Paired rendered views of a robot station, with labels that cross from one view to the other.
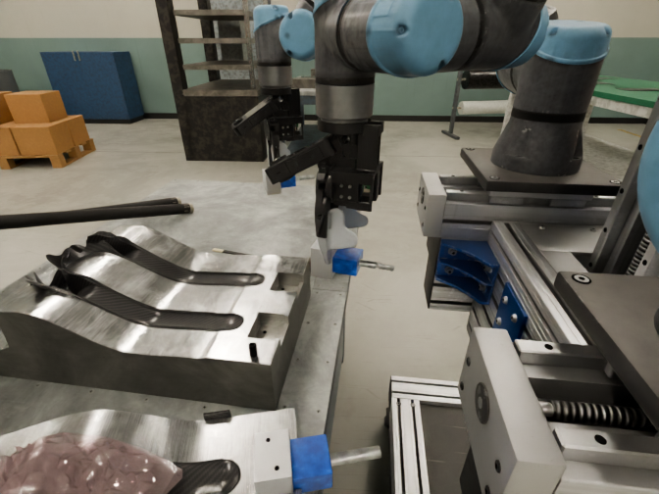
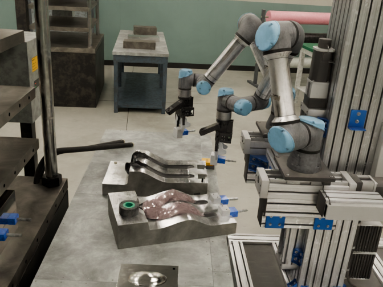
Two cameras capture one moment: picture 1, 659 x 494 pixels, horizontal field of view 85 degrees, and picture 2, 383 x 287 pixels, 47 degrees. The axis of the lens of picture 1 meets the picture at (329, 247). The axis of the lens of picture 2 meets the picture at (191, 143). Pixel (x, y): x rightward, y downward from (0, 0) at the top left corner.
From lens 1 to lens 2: 169 cm
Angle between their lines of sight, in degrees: 12
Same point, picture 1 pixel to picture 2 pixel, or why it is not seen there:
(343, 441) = not seen: hidden behind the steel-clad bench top
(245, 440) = (206, 197)
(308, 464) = (223, 198)
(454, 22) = (250, 106)
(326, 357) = (215, 189)
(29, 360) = (131, 188)
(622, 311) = (282, 160)
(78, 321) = (151, 174)
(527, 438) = (264, 178)
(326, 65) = (221, 107)
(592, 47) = not seen: hidden behind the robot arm
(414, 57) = (243, 113)
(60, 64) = not seen: outside the picture
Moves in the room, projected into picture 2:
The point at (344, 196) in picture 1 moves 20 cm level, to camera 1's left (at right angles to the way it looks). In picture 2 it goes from (223, 139) to (183, 139)
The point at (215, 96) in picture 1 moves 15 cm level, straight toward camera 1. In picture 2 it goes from (57, 52) to (58, 54)
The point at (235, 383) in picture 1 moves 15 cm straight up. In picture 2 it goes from (196, 190) to (198, 162)
